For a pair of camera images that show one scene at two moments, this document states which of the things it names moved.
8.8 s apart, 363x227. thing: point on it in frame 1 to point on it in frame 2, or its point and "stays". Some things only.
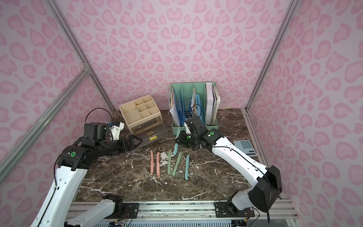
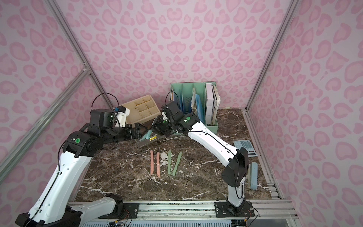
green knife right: x=176 y=164 stays
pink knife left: x=151 y=164 stays
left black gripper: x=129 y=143 to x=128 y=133
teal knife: x=186 y=167 to x=146 y=136
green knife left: x=169 y=154 stays
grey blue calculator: x=246 y=147 stays
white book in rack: x=210 y=105 stays
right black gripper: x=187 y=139 to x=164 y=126
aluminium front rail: x=155 y=209 stays
